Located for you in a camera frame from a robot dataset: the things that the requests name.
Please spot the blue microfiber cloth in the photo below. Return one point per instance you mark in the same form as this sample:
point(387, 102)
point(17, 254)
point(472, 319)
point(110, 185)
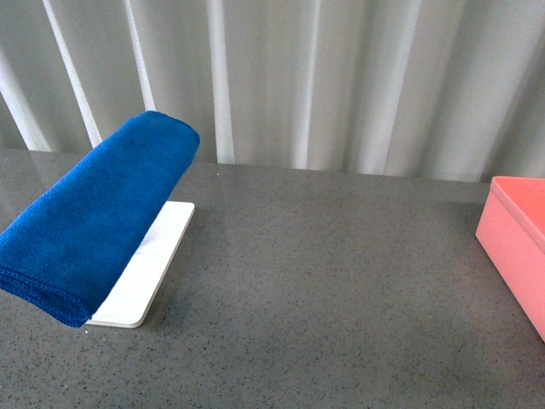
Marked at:
point(66, 251)

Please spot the white towel rack stand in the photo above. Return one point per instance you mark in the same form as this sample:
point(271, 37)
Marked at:
point(131, 297)

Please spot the white pleated curtain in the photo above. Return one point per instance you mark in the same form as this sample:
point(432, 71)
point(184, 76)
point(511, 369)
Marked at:
point(450, 90)

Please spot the pink plastic bin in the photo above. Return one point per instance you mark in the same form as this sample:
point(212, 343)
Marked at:
point(511, 231)

